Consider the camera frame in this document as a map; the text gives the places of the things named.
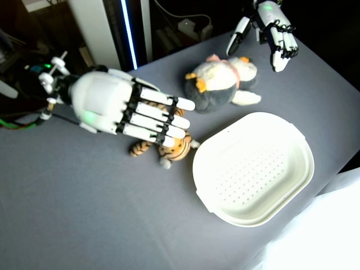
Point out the small power adapter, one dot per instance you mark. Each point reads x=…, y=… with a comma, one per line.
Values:
x=187, y=26

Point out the white tower with blue light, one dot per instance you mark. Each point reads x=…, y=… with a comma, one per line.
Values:
x=95, y=31

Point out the grey table cloth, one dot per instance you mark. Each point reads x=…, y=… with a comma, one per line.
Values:
x=98, y=211

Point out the white perforated plastic basket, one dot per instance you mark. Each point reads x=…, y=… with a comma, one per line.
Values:
x=253, y=168

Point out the orange striped tiger plush toy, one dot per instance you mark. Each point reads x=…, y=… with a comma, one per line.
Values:
x=177, y=150

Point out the white flat panel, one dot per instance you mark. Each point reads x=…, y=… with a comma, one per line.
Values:
x=317, y=233

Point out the grey white penguin plush toy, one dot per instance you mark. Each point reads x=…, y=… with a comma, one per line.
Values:
x=216, y=90

